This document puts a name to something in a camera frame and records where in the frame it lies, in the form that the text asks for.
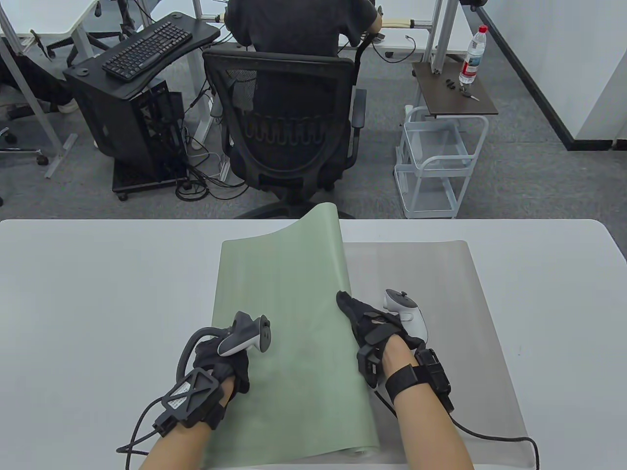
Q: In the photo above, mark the person's right hand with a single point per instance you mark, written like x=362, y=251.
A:
x=367, y=318

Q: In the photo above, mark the person's left hand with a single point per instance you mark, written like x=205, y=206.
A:
x=235, y=364

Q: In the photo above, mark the grey desk mat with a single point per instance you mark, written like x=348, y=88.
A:
x=450, y=318

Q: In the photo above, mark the green desk mat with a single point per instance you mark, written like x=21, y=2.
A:
x=284, y=293

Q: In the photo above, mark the person's right forearm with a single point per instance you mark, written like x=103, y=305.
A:
x=431, y=431

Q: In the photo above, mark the person's left forearm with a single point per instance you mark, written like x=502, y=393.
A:
x=181, y=445

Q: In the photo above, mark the white desk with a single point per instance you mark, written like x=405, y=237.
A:
x=49, y=17
x=397, y=43

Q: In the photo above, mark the black computer desk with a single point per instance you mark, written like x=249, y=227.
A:
x=201, y=32

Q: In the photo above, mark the grey white hand controller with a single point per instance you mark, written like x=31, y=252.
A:
x=409, y=316
x=240, y=340

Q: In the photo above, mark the black mesh office chair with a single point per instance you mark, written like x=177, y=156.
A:
x=289, y=161

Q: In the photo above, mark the black rolling computer stand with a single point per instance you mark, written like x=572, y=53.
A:
x=147, y=183

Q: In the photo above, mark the brown side table top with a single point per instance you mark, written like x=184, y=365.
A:
x=450, y=100

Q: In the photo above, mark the small key bunch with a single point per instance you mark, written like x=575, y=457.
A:
x=472, y=97

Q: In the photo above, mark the small black object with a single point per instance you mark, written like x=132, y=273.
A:
x=450, y=83

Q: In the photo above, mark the black computer tower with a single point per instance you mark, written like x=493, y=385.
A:
x=108, y=122

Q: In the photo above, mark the clear plastic water bottle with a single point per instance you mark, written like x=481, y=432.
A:
x=472, y=58

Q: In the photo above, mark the silver chair base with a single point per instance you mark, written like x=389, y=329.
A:
x=42, y=159

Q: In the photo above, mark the black keyboard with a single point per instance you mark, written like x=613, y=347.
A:
x=147, y=49

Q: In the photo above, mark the grey foot pedal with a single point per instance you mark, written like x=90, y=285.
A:
x=15, y=112

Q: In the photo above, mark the black chair base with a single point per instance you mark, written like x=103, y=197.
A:
x=126, y=12

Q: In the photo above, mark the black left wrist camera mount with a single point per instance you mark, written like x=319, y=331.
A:
x=188, y=396

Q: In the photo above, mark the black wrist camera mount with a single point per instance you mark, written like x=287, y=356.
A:
x=188, y=396
x=436, y=377

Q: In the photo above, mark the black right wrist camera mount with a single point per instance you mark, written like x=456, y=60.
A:
x=436, y=377

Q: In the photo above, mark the silver aluminium frame post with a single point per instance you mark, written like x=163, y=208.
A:
x=439, y=58

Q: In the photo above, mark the grey metal frame leg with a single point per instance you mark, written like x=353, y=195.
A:
x=61, y=155

